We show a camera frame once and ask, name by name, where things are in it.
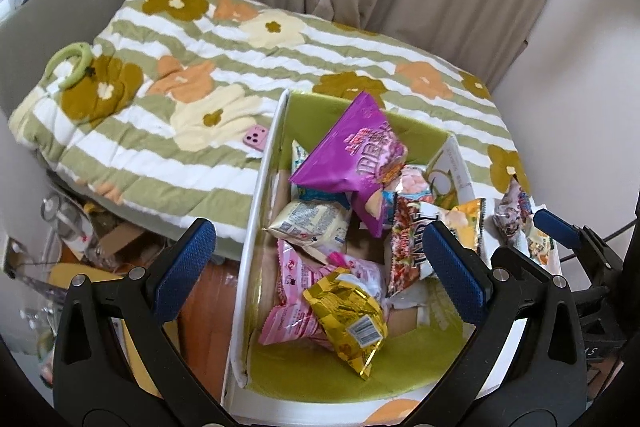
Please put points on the pink smartphone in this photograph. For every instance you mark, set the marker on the pink smartphone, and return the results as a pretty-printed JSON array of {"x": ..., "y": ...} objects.
[{"x": 256, "y": 137}]

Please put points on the purple chip bag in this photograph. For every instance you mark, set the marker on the purple chip bag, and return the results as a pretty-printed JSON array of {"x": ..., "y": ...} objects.
[{"x": 359, "y": 155}]

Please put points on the blue white snack packet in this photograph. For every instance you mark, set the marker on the blue white snack packet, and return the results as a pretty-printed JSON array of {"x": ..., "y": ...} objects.
[{"x": 316, "y": 221}]

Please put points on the grey upholstered headboard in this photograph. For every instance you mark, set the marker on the grey upholstered headboard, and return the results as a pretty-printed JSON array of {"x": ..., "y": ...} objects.
[{"x": 33, "y": 33}]

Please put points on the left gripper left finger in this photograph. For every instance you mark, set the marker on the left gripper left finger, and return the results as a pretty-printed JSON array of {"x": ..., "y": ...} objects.
[{"x": 114, "y": 364}]

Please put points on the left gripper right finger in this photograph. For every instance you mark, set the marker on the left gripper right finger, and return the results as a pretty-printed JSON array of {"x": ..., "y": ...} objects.
[{"x": 524, "y": 364}]

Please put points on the persimmon print tablecloth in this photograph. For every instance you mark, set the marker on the persimmon print tablecloth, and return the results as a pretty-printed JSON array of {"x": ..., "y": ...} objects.
[{"x": 258, "y": 409}]

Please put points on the yellow chip bag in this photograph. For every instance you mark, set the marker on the yellow chip bag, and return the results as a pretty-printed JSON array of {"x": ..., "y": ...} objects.
[{"x": 466, "y": 222}]

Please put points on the dark purple snack packet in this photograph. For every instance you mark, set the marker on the dark purple snack packet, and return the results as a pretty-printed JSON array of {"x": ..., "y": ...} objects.
[{"x": 512, "y": 211}]

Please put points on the pink striped snack packet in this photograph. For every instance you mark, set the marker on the pink striped snack packet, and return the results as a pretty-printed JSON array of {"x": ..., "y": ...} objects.
[{"x": 291, "y": 318}]

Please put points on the floral striped quilt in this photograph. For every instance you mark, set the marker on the floral striped quilt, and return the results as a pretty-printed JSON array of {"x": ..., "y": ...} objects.
[{"x": 154, "y": 131}]

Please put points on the gold foil snack packet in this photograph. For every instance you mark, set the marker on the gold foil snack packet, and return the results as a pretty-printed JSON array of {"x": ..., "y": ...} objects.
[{"x": 352, "y": 319}]

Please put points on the orange chiffon cake packet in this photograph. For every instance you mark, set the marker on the orange chiffon cake packet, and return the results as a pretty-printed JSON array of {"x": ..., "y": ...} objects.
[{"x": 541, "y": 246}]

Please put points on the red white snack packet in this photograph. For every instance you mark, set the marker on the red white snack packet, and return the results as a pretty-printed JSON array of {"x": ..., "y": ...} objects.
[{"x": 410, "y": 184}]

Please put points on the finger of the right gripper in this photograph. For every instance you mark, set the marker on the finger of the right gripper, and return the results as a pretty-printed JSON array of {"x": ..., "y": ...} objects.
[{"x": 601, "y": 264}]

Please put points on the green ring toy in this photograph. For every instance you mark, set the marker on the green ring toy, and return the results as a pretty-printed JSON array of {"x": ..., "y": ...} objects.
[{"x": 79, "y": 55}]

